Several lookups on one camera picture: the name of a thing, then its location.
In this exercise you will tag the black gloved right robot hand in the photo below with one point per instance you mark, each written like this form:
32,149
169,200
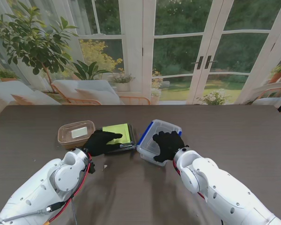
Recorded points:
168,145

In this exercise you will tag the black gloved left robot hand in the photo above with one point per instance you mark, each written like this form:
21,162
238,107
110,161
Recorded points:
100,143

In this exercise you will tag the clear lid with blue mark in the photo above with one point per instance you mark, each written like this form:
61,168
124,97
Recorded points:
164,125

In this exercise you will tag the clear container with blue clips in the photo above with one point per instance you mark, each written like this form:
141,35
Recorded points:
146,152

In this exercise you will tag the brown kraft paper container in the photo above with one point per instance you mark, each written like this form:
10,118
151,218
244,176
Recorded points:
77,144

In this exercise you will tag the black plastic tray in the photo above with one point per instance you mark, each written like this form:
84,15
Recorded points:
126,148

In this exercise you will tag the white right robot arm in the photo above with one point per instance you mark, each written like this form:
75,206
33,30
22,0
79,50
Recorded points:
220,187

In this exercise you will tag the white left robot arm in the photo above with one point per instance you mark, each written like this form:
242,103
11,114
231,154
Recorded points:
42,189

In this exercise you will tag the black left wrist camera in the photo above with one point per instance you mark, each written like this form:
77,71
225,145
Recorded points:
92,168

